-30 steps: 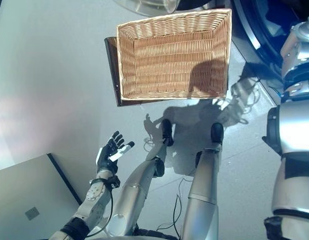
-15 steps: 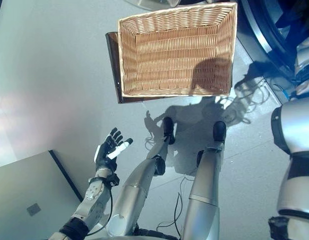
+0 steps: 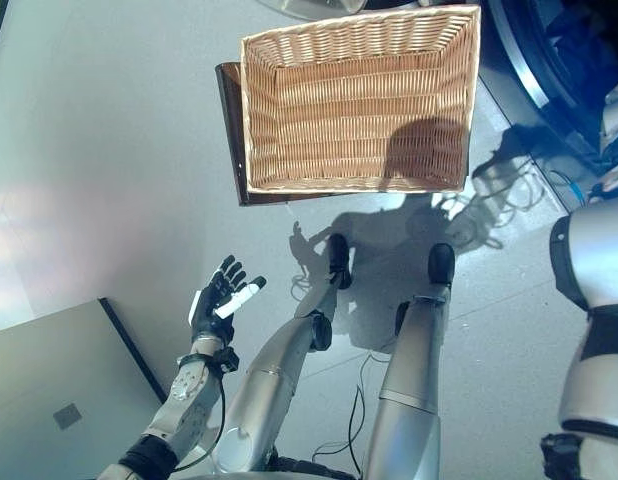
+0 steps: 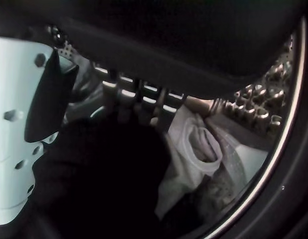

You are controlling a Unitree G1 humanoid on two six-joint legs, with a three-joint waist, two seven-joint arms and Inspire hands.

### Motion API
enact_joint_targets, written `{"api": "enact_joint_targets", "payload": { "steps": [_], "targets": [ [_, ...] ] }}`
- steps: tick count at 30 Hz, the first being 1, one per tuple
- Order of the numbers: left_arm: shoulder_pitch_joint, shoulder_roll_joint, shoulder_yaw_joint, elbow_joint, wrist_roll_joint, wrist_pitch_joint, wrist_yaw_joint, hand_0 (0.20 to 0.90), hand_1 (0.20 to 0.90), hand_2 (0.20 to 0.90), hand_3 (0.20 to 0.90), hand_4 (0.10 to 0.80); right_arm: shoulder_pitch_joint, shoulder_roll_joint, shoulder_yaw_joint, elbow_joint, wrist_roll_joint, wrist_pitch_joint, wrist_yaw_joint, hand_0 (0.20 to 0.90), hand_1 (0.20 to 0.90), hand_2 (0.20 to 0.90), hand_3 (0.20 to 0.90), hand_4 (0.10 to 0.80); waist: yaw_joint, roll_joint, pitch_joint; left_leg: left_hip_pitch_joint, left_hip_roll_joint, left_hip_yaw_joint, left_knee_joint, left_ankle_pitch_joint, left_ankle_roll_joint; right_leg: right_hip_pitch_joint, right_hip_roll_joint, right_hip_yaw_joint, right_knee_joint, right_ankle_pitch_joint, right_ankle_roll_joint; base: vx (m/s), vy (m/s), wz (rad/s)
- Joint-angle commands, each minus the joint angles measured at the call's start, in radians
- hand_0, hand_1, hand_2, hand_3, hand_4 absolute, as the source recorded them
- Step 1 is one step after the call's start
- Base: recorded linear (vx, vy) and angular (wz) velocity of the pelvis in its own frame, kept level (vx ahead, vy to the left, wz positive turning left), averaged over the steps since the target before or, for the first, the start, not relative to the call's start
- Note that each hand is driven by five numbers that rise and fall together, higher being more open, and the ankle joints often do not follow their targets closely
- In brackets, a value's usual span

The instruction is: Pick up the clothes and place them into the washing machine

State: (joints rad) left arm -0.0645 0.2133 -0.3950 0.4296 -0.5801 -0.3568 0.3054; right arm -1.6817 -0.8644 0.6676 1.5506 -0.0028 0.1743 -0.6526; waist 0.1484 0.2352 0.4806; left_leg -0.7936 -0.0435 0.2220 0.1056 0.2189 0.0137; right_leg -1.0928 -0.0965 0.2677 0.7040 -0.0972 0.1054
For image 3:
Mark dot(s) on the grey washing machine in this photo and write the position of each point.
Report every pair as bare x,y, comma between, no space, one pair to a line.
549,75

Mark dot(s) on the glass washing machine door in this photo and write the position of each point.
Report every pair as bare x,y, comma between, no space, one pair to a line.
329,6

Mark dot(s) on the grey square cabinet sticker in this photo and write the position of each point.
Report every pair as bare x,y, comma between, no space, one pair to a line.
67,416

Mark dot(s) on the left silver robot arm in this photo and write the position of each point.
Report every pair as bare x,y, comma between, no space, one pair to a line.
184,400

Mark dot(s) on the silver robot leg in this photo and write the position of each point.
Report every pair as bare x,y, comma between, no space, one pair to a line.
414,375
274,385

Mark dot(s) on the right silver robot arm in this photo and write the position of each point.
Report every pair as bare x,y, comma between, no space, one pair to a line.
589,310

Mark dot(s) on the right silver robot leg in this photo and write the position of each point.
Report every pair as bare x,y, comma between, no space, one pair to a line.
414,375

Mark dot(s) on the grey cabinet with dark edge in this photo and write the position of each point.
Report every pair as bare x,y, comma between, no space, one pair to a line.
54,370

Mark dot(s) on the wicker laundry basket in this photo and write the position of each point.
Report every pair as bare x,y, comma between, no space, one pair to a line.
359,100

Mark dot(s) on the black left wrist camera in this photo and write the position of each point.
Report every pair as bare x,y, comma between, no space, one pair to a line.
229,361

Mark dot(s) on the dark brown wooden board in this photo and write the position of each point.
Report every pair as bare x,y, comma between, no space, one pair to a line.
231,130

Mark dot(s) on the left silver robot leg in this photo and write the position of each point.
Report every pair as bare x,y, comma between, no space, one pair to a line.
274,385

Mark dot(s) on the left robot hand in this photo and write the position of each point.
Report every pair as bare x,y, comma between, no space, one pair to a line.
214,305

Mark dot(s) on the robot waist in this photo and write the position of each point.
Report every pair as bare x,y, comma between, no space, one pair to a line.
314,470

